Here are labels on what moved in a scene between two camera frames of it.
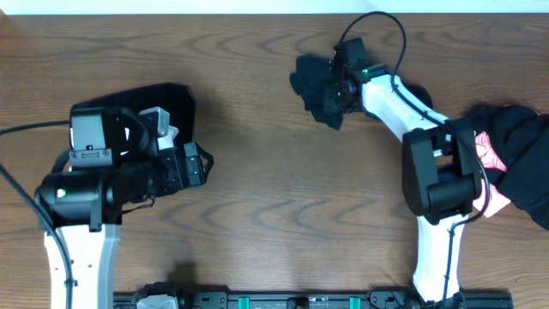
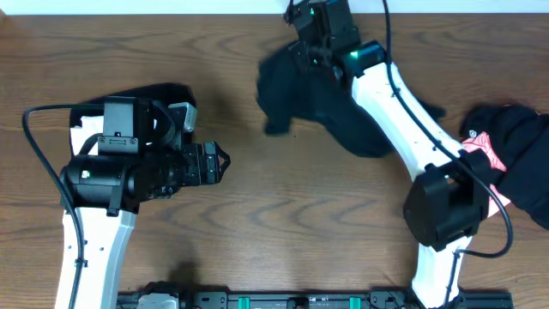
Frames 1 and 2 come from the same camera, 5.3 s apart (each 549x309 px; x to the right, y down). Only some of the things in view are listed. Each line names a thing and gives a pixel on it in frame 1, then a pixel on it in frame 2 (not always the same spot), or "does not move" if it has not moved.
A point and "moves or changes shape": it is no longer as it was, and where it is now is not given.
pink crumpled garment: (489, 159) does not move
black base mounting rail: (352, 299) does not move
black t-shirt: (311, 80) moves or changes shape
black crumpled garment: (520, 136) does not move
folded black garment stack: (177, 98) does not move
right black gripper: (328, 103) -> (301, 52)
